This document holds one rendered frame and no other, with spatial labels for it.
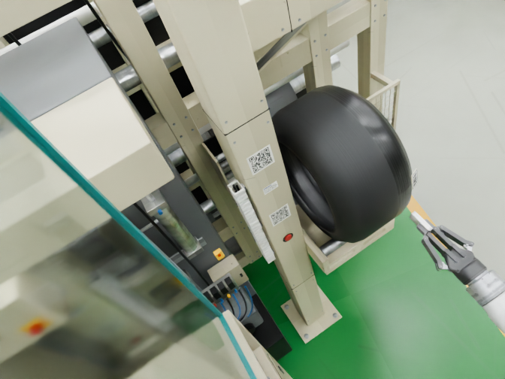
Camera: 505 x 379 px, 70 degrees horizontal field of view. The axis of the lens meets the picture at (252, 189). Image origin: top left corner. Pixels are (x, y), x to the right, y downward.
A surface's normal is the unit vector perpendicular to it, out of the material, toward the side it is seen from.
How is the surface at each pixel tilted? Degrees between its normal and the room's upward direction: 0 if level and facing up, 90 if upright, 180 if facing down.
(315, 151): 46
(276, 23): 90
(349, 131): 22
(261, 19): 90
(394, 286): 0
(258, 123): 90
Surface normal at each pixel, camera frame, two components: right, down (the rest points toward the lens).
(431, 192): -0.24, -0.58
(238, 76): 0.50, 0.62
